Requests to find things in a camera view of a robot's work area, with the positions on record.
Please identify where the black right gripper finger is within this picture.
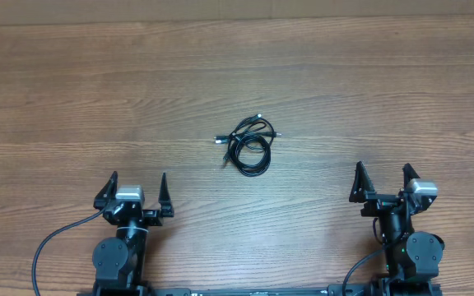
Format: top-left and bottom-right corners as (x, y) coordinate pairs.
(402, 163), (420, 188)
(349, 161), (376, 203)

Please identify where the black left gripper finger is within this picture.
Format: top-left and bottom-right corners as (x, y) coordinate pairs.
(93, 171), (118, 210)
(158, 173), (174, 218)

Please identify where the black USB cable thin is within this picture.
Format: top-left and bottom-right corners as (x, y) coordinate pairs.
(214, 113), (281, 144)

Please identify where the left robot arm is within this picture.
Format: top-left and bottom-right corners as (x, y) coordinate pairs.
(91, 172), (174, 295)

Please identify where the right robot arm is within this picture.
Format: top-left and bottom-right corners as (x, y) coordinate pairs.
(342, 161), (445, 296)

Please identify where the cardboard wall panel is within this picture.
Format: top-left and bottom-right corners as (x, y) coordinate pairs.
(0, 0), (474, 25)

